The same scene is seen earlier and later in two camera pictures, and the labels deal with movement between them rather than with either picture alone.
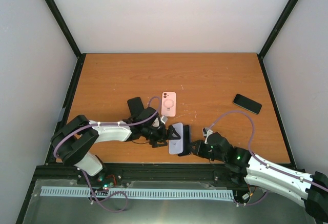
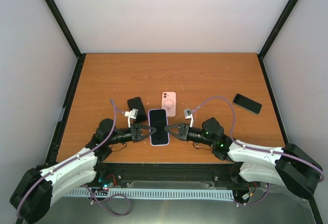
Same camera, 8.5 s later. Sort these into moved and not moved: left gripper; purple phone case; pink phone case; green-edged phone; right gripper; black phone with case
Moved: left gripper; right gripper; purple phone case
Not moved: pink phone case; black phone with case; green-edged phone
